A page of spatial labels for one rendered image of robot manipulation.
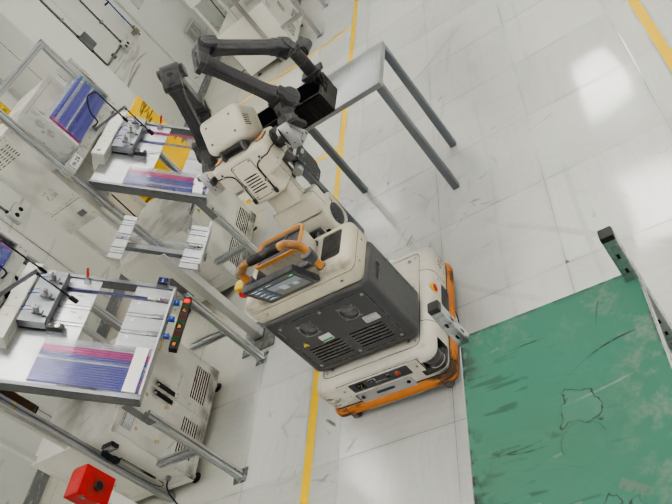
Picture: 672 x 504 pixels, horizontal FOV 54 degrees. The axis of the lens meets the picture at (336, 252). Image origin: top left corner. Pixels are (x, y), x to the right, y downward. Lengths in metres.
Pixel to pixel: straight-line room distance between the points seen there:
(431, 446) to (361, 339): 0.52
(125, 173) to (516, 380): 3.23
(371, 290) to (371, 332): 0.26
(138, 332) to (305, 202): 1.13
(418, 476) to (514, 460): 1.40
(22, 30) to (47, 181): 2.13
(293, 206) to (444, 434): 1.14
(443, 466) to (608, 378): 1.42
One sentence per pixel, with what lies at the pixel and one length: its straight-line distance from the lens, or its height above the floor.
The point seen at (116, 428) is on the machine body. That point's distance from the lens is 3.48.
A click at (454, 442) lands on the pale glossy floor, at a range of 2.82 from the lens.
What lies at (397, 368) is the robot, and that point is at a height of 0.25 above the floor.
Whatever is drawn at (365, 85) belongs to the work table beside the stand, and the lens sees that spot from 3.52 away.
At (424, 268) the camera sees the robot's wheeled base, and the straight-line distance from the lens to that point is 3.06.
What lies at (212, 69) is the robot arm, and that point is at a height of 1.53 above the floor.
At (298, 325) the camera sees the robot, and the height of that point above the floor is 0.62.
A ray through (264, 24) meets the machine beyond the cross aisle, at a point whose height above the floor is 0.43.
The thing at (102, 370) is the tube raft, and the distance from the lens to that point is 3.29.
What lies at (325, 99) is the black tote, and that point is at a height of 1.08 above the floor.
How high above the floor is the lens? 2.14
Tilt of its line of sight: 31 degrees down
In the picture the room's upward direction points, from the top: 45 degrees counter-clockwise
